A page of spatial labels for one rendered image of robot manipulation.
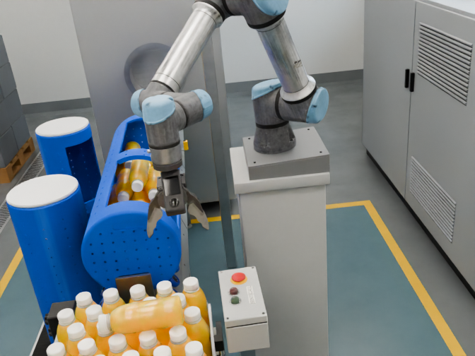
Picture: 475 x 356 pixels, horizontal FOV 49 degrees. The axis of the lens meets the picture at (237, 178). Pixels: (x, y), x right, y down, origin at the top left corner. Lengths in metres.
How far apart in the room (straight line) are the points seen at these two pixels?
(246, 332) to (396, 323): 1.72
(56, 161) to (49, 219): 0.81
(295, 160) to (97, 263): 0.70
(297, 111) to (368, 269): 1.76
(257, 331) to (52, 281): 1.20
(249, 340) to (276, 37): 0.81
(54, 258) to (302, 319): 1.00
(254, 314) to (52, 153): 1.87
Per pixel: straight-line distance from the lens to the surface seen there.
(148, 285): 1.55
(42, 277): 2.30
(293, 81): 1.62
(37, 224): 2.16
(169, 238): 1.52
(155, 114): 1.19
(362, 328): 2.87
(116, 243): 1.53
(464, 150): 2.90
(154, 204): 1.29
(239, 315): 1.26
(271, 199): 1.78
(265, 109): 1.75
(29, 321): 3.31
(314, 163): 1.75
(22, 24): 6.87
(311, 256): 1.93
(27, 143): 5.73
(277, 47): 1.54
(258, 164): 1.73
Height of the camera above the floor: 1.91
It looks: 26 degrees down
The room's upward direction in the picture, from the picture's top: 6 degrees counter-clockwise
